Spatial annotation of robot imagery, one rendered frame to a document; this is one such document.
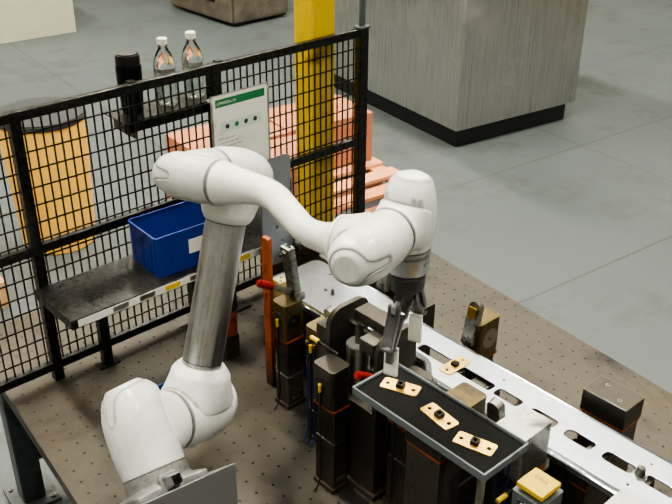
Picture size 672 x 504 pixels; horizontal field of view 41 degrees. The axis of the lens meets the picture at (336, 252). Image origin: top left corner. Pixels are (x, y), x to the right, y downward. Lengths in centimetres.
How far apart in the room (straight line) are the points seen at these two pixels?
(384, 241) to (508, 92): 487
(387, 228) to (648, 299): 323
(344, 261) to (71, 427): 132
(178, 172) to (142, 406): 55
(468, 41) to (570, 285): 199
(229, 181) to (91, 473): 96
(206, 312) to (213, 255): 14
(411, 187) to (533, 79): 490
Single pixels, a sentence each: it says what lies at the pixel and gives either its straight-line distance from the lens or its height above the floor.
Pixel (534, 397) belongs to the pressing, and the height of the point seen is 100.
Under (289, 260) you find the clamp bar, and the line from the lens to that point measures 239.
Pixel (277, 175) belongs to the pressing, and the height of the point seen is 128.
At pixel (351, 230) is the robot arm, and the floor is 162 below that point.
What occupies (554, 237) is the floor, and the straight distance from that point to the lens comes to 519.
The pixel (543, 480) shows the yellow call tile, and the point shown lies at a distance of 179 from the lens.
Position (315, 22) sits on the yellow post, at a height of 160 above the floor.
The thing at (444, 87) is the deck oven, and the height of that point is 41.
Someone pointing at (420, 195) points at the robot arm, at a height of 164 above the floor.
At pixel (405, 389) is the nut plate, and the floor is 116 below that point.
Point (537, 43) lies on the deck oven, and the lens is 648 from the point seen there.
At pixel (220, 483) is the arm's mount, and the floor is 90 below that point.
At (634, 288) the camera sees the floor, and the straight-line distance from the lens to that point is 481.
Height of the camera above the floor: 235
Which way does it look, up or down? 29 degrees down
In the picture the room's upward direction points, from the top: straight up
